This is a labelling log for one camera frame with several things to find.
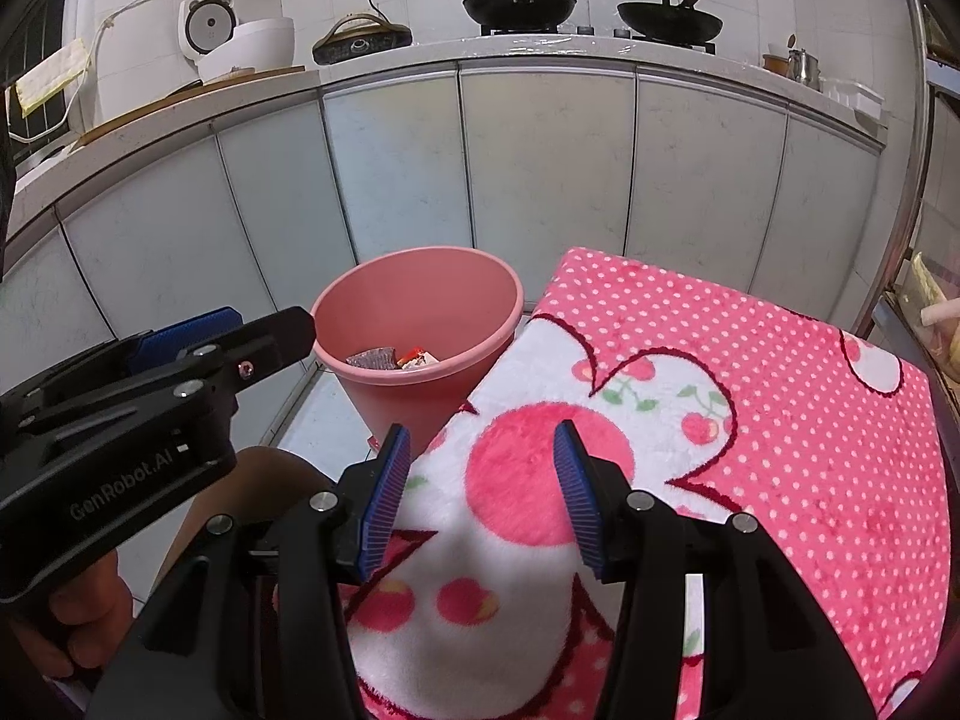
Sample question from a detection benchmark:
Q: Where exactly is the metal shelf rack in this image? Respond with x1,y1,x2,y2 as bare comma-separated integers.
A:
855,0,960,406

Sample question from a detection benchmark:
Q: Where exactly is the person's left hand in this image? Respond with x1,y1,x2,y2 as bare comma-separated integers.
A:
15,549,137,691

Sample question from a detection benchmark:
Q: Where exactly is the person's leg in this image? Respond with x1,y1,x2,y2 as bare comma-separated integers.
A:
161,446,338,593

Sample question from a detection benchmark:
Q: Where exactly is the dark woven basket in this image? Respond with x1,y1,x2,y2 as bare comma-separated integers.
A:
312,12,415,65

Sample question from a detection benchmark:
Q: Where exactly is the pink plastic bin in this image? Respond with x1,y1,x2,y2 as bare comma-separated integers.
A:
310,245,524,458

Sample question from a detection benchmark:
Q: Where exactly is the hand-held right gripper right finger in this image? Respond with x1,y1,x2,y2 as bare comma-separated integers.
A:
553,420,878,720

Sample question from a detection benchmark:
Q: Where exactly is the black wire rack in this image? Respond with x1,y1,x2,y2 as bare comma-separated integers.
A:
0,0,91,166

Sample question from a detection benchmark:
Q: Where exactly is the pale yellow cloth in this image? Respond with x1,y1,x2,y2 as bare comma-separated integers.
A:
15,37,95,117

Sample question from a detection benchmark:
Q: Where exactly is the white kitchen cabinet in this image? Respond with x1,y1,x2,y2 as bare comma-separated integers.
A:
0,34,890,466

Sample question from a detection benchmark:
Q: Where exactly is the gas stove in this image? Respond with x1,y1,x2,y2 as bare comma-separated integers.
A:
480,22,717,53

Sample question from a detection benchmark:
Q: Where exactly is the white rice cooker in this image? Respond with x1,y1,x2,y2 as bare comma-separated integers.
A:
178,0,296,85

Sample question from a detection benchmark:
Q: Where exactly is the white plastic container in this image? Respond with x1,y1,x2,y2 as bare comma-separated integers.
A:
821,79,886,115

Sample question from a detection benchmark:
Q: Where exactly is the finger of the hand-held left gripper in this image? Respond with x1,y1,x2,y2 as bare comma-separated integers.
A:
21,305,317,452
0,307,242,415

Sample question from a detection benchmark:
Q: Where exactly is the wooden cutting board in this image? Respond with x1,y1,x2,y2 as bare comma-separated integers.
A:
75,64,308,147

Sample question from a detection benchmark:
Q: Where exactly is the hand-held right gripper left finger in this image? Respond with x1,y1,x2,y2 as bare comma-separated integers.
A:
86,424,413,720

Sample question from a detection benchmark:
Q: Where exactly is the pink polka dot blanket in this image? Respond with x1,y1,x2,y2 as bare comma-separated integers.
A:
337,246,953,720

